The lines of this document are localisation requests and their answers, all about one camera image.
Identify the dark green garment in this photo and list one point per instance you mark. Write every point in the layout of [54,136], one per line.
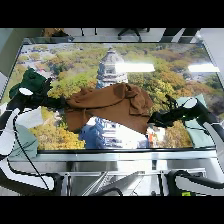
[31,79]

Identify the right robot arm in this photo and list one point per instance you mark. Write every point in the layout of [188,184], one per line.
[213,131]

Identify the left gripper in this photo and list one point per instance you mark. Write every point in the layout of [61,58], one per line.
[60,102]

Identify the black chair base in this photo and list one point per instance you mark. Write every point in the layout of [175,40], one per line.
[134,31]

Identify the white garment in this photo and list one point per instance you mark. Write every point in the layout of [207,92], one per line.
[32,117]

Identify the brown shirt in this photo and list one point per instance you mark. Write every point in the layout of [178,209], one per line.
[110,103]

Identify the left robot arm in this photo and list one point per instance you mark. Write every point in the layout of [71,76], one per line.
[8,138]

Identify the silver frame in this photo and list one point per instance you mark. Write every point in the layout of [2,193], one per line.
[116,156]

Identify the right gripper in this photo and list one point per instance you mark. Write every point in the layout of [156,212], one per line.
[161,119]

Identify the pale green garment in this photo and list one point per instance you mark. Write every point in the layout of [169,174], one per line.
[197,134]
[28,144]

